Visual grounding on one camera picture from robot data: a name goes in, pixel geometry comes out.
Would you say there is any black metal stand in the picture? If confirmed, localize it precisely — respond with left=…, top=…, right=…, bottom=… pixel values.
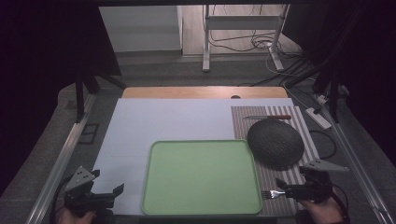
left=74, top=69, right=127, bottom=124
left=312, top=59, right=345, bottom=124

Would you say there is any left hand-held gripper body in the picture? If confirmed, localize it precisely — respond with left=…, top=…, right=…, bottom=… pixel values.
left=64, top=165, right=117, bottom=217

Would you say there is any black cable loop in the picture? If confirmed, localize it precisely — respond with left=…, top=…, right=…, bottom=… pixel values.
left=308, top=129, right=338, bottom=161

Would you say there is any green plastic tray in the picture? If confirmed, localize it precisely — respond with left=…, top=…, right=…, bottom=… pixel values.
left=140, top=139, right=263, bottom=217

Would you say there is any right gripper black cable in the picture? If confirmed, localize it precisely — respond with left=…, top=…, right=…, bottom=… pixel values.
left=330, top=182, right=351, bottom=224

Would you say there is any black rectangular frame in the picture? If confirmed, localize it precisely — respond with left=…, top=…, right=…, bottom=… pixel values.
left=77, top=122, right=100, bottom=146

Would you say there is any person's left hand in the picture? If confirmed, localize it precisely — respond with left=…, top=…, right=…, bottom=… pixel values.
left=57, top=206, right=98, bottom=224

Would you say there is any silver fork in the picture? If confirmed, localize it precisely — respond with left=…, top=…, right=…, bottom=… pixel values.
left=261, top=189, right=287, bottom=201

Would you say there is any person's right hand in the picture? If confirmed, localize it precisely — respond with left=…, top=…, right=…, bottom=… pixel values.
left=299, top=195, right=345, bottom=224

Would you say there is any long white power strip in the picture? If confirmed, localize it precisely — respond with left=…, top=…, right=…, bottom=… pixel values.
left=304, top=106, right=332, bottom=131

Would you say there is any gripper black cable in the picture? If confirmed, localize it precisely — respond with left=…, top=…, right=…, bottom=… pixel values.
left=49, top=175, right=76, bottom=224
left=330, top=182, right=351, bottom=224

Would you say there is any white metal desk frame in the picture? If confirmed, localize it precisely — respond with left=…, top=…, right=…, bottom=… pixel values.
left=202, top=4, right=291, bottom=73

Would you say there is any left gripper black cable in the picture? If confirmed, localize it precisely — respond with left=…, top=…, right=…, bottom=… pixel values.
left=49, top=175, right=76, bottom=224

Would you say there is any tangle of floor cables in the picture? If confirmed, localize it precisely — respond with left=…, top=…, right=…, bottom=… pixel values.
left=207, top=4, right=316, bottom=88

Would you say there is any pale blue table sheet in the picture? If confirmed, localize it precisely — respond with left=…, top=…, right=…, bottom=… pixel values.
left=91, top=97, right=295, bottom=217

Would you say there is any aluminium rail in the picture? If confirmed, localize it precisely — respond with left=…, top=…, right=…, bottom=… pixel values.
left=25, top=92, right=98, bottom=224
left=320, top=104, right=396, bottom=224

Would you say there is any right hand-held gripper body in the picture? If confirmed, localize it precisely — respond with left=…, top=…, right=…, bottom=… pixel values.
left=285, top=158, right=350, bottom=204

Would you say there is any striped placemat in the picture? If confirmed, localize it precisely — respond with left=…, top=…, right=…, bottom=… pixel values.
left=230, top=105, right=321, bottom=217

